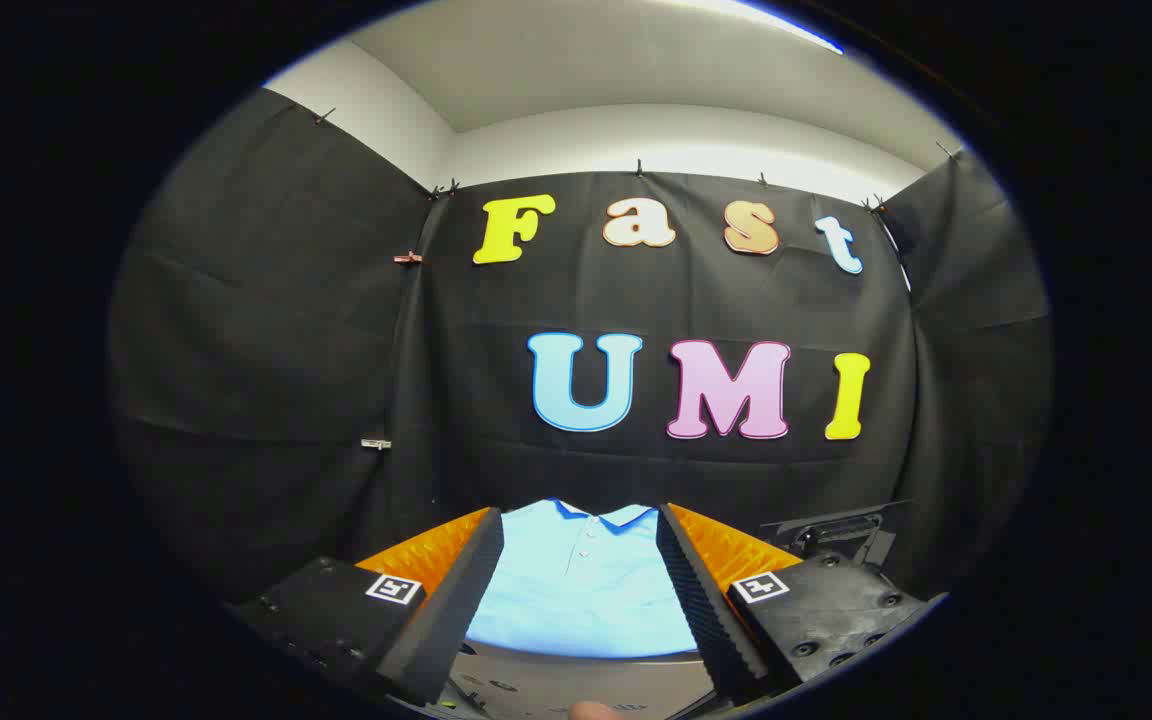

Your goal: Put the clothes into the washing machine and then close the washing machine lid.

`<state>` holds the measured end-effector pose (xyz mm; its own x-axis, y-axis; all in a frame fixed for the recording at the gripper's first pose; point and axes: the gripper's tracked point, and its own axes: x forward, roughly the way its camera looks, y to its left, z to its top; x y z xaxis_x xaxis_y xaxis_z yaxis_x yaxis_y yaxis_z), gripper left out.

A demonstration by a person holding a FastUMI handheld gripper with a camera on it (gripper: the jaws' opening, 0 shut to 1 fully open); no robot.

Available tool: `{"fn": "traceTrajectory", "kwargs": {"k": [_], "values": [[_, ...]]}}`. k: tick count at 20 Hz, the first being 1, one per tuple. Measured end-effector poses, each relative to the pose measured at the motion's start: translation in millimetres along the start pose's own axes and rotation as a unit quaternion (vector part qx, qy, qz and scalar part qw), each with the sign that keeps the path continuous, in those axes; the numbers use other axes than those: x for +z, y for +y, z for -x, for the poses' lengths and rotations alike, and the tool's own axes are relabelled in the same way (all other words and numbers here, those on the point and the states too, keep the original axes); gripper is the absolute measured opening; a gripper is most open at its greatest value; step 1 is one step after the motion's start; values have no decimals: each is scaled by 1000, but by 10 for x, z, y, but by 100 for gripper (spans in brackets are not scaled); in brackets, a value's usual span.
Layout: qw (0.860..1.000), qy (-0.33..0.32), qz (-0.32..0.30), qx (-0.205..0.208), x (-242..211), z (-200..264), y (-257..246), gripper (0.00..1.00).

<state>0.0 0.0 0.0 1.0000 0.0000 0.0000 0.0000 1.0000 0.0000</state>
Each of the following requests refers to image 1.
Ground black backdrop cloth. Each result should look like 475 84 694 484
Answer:
106 88 1054 601

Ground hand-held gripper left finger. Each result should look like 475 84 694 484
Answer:
224 506 506 708

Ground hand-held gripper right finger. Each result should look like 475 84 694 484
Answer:
656 502 949 708

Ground light blue polo shirt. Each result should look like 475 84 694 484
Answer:
466 498 699 659

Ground row of black cloth clips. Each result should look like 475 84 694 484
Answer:
314 105 962 213

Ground grey cabinet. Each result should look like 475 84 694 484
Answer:
446 640 717 720

